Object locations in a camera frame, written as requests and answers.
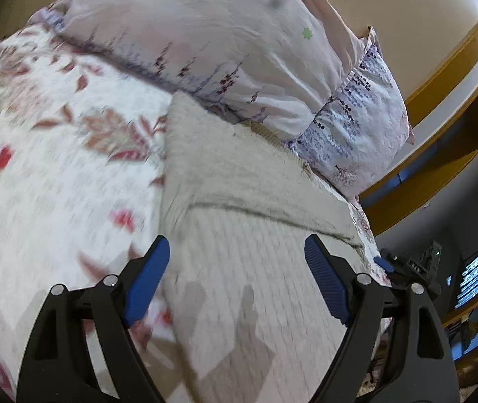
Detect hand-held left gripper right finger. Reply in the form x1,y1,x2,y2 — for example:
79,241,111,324
304,234,461,403

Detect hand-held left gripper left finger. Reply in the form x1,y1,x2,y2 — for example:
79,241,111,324
16,235,171,403

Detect lavender print pillow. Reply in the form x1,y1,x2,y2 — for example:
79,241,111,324
286,25,416,200

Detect floral leaf print quilt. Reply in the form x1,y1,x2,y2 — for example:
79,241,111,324
0,23,393,403

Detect yellow wooden wall shelf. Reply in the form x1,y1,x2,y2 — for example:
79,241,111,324
359,8,478,236

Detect white knitted blanket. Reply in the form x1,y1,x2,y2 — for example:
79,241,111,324
158,91,374,403

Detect pale pink top pillow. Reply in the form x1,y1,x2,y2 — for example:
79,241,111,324
60,0,369,136

